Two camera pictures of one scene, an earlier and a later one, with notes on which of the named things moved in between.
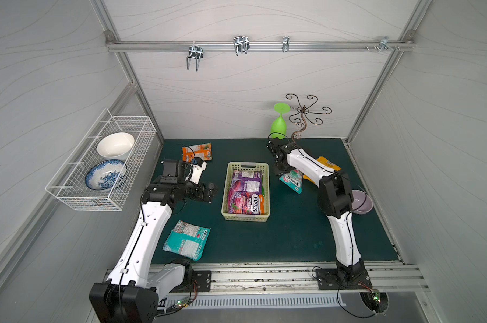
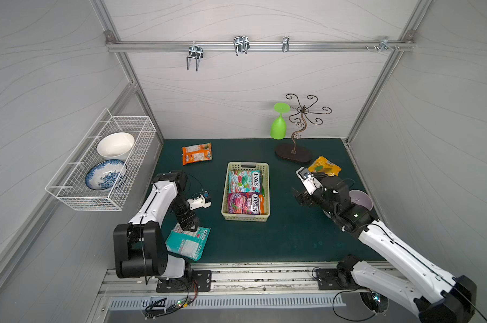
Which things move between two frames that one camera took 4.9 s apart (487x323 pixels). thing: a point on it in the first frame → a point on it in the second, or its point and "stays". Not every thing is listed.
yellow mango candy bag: x=328 y=163 stays
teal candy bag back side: x=187 y=239 stays
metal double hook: x=195 y=51 stays
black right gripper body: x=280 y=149 → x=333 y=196
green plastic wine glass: x=278 y=125 stays
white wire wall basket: x=102 y=169 stays
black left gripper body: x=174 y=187 → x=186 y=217
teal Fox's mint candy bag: x=293 y=180 → x=245 y=181
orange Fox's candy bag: x=203 y=151 stays
